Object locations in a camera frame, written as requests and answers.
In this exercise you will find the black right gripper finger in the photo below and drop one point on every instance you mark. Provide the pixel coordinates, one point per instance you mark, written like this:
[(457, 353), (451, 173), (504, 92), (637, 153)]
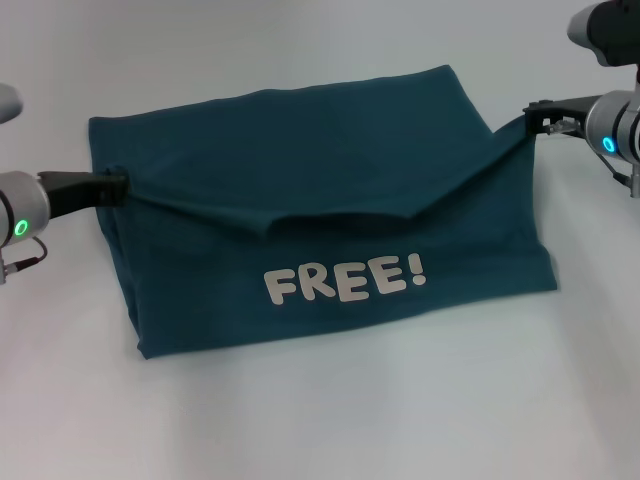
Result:
[(534, 117)]

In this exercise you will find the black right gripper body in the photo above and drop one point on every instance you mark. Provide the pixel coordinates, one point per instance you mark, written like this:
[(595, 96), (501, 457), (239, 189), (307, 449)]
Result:
[(565, 112)]

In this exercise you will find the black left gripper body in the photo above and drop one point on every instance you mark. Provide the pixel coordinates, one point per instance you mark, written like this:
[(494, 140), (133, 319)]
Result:
[(70, 192)]

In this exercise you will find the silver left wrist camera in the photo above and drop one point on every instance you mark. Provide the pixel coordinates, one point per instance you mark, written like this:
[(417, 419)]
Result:
[(9, 102)]

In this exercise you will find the teal blue shirt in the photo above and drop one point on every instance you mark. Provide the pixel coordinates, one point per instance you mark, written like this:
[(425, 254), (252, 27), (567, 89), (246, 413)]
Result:
[(320, 175)]

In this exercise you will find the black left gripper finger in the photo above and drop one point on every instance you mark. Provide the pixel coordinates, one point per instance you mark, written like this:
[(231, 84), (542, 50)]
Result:
[(115, 187)]

